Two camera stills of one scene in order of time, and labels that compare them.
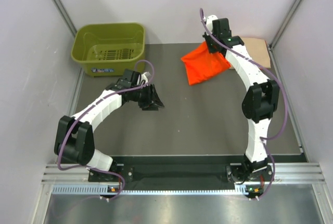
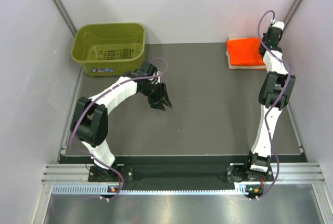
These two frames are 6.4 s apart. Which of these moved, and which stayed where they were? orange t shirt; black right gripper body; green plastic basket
Moved: orange t shirt; black right gripper body
Stayed: green plastic basket
